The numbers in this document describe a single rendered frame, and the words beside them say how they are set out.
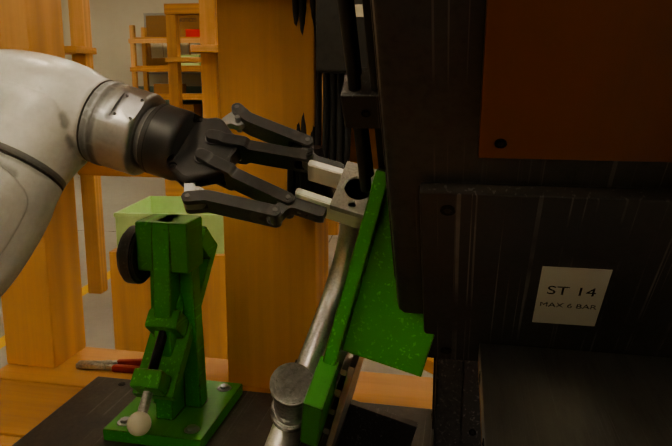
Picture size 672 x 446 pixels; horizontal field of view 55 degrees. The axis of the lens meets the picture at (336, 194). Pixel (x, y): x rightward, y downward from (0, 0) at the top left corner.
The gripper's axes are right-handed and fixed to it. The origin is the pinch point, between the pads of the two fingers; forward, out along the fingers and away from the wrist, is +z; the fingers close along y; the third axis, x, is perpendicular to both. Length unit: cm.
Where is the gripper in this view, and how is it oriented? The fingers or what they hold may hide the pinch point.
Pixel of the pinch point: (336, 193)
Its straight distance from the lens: 63.9
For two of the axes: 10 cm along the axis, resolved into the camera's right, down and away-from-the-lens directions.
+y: 3.3, -8.0, 5.1
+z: 9.4, 2.9, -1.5
